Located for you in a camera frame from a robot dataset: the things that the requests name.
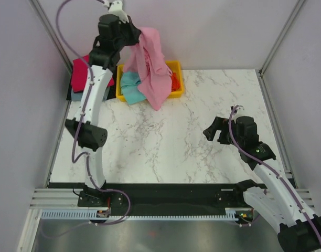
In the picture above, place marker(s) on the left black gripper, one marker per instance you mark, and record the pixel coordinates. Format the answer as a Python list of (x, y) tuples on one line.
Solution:
[(135, 32)]

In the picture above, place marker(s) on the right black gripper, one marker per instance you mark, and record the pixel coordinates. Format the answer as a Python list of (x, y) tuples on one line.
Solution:
[(218, 124)]

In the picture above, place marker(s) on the pink t shirt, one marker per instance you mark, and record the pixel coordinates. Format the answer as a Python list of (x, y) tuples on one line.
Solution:
[(148, 48)]

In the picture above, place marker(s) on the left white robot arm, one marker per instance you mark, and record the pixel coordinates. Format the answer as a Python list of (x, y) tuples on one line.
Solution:
[(84, 126)]

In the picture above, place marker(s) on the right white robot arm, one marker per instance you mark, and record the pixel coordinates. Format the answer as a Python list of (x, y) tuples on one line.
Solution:
[(297, 226)]

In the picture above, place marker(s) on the teal t shirt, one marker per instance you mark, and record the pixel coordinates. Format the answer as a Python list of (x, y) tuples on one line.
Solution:
[(129, 87)]

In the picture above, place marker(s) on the folded crimson t shirt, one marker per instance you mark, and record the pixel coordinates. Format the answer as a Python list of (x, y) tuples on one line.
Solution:
[(79, 74)]

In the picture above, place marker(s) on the folded black t shirt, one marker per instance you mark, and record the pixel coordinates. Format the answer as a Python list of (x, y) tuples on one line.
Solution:
[(112, 86)]

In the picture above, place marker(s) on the orange t shirt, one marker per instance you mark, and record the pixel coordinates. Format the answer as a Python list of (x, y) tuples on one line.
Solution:
[(175, 82)]

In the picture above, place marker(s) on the yellow plastic bin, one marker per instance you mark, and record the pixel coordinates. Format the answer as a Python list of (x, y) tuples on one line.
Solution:
[(156, 83)]

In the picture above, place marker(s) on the folded grey blue t shirt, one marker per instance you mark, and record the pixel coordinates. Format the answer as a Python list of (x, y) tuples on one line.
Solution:
[(78, 96)]

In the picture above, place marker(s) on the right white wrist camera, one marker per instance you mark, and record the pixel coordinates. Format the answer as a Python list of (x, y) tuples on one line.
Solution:
[(237, 110)]

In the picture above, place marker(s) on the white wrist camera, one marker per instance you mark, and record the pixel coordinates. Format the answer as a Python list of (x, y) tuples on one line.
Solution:
[(116, 8), (237, 110)]

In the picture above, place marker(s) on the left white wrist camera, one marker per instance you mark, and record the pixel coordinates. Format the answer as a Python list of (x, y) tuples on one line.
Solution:
[(116, 8)]

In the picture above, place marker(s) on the right aluminium frame post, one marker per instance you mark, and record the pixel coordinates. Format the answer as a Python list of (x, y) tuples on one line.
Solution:
[(286, 27)]

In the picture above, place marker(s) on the aluminium frame post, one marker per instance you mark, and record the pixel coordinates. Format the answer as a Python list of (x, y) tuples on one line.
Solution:
[(36, 6), (286, 27)]

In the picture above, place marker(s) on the left aluminium frame post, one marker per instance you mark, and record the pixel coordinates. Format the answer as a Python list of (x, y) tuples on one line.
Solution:
[(36, 6)]

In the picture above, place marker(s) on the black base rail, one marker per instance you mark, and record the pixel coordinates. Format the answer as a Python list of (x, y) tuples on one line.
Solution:
[(162, 200)]

